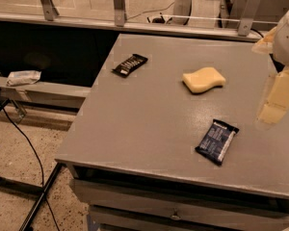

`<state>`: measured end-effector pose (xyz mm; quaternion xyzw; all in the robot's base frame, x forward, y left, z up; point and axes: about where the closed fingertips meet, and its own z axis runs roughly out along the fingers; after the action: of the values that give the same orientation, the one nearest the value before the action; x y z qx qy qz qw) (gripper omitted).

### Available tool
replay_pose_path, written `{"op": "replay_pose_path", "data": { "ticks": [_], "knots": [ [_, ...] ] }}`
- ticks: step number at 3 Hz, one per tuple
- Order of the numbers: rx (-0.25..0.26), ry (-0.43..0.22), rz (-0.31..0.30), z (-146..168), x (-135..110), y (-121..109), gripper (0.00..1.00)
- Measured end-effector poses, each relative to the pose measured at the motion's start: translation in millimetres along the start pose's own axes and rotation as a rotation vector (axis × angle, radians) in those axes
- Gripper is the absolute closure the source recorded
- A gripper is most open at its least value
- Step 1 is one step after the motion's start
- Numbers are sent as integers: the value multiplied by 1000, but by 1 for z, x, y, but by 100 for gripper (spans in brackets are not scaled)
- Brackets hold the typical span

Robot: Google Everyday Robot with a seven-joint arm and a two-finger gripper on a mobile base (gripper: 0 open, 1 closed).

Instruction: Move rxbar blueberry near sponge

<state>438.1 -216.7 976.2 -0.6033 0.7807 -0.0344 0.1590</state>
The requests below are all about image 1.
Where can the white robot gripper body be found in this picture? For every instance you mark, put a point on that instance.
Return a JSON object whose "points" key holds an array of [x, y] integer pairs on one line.
{"points": [[287, 38]]}

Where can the metal bracket middle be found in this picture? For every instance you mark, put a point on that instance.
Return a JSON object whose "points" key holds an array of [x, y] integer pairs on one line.
{"points": [[120, 12]]}

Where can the metal bracket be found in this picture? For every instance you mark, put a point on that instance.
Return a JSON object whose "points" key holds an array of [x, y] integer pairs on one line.
{"points": [[247, 17], [120, 12], [49, 10]]}

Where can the grey drawer with handle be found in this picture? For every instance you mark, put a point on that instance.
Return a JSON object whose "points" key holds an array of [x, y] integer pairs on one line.
{"points": [[131, 208]]}

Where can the metal bracket left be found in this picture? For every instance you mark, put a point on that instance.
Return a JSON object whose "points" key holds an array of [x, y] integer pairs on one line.
{"points": [[49, 10]]}

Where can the black tripod leg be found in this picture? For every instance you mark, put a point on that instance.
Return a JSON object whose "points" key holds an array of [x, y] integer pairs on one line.
{"points": [[26, 225]]}

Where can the metal bracket right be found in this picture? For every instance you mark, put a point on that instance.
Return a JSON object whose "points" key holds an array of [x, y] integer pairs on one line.
{"points": [[247, 17]]}

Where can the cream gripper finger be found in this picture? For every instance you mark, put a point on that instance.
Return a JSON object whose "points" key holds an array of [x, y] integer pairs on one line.
{"points": [[265, 44], [277, 102]]}

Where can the crumpled white cloth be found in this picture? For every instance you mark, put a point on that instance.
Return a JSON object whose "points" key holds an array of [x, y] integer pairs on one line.
{"points": [[25, 77]]}

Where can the black snack bar wrapper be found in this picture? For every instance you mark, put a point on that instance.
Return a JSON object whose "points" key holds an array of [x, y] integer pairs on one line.
{"points": [[125, 68]]}

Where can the dark blue rxbar wrapper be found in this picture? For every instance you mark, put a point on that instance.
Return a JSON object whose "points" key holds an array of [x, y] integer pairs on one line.
{"points": [[216, 141]]}

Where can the yellow sponge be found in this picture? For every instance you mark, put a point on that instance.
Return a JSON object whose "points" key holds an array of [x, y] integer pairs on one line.
{"points": [[203, 80]]}

